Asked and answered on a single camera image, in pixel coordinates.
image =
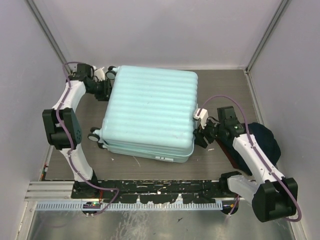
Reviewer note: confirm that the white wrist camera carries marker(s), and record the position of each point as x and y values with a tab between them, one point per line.
98	74
201	115

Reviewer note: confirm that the slotted cable duct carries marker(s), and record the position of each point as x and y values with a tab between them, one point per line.
81	205

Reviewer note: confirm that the navy garment with red trim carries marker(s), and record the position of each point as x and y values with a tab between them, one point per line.
266	141

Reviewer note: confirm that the aluminium front rail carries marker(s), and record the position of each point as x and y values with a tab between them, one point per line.
50	190

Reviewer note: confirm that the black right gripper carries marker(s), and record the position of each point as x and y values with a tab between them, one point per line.
199	140

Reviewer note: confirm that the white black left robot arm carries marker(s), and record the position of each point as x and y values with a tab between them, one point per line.
62	128

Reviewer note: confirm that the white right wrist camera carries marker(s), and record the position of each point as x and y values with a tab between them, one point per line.
201	115

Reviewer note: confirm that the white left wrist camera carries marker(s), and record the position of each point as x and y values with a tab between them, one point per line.
98	74

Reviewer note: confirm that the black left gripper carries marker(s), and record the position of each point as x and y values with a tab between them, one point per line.
108	87

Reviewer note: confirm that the mint green suitcase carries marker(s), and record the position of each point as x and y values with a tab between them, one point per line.
149	113

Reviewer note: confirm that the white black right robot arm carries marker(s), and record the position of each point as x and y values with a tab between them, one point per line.
262	169

